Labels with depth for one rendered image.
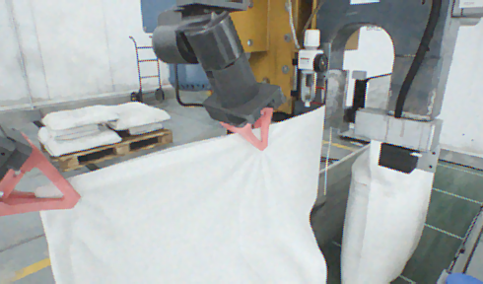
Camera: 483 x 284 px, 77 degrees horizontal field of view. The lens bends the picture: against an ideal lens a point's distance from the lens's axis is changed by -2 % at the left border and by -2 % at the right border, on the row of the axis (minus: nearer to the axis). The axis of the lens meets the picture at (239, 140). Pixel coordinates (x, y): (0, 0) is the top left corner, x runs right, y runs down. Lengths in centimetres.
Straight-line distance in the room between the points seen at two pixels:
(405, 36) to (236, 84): 35
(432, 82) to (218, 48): 39
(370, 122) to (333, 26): 21
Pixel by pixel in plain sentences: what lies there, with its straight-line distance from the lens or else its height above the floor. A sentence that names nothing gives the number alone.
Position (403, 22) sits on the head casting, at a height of 123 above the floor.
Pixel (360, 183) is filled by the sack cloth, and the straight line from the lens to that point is 101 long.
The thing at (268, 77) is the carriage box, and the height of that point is 111.
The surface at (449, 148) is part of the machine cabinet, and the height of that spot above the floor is 19.
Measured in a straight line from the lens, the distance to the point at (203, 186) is 42.
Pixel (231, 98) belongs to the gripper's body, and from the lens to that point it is 39.
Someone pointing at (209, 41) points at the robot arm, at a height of 120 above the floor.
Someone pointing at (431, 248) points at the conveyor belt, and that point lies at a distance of 155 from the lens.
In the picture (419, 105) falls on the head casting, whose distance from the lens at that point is 62.
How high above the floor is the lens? 121
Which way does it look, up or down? 19 degrees down
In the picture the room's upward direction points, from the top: straight up
